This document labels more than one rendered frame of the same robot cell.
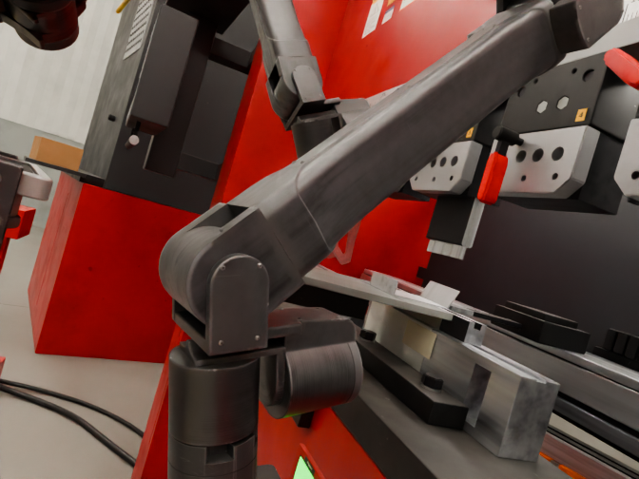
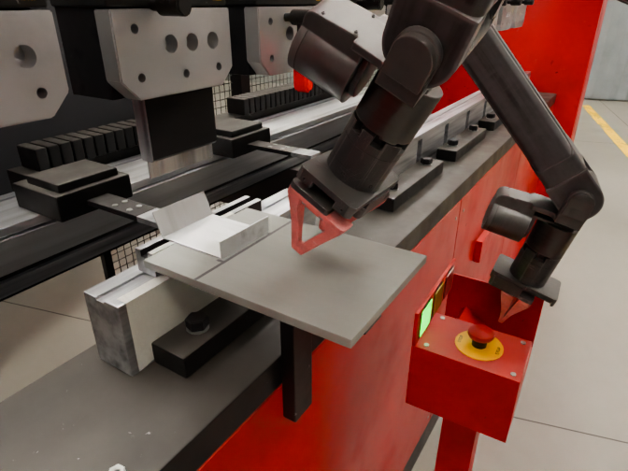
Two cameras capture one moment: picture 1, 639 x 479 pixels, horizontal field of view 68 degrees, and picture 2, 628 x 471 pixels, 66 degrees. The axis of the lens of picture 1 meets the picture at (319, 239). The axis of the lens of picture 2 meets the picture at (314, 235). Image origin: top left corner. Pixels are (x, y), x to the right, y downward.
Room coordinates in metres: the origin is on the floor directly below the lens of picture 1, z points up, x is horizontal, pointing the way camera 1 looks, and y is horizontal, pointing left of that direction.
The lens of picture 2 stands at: (0.98, 0.34, 1.26)
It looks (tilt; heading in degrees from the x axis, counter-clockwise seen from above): 26 degrees down; 233
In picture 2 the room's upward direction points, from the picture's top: straight up
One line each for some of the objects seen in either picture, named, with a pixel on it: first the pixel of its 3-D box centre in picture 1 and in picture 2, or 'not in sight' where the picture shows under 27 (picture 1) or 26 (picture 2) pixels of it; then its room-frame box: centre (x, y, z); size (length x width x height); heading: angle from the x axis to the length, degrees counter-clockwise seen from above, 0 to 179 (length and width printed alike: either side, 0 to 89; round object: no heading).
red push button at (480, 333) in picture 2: not in sight; (479, 338); (0.42, 0.02, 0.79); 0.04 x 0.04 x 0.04
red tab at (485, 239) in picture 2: not in sight; (484, 242); (-0.25, -0.40, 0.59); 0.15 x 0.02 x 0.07; 20
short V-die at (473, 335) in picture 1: (435, 315); (206, 231); (0.75, -0.21, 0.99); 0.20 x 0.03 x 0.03; 20
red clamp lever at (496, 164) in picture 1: (499, 167); (299, 51); (0.60, -0.19, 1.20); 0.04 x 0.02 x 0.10; 110
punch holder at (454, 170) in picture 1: (464, 149); (145, 3); (0.79, -0.19, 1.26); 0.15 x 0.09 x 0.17; 20
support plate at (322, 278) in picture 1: (347, 284); (286, 261); (0.72, -0.06, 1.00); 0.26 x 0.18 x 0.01; 110
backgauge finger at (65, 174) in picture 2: (507, 316); (106, 195); (0.83, -0.35, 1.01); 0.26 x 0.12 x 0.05; 110
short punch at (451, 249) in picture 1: (452, 226); (178, 127); (0.77, -0.20, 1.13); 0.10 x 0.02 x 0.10; 20
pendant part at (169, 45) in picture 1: (158, 78); not in sight; (1.71, 0.72, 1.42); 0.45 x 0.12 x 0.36; 25
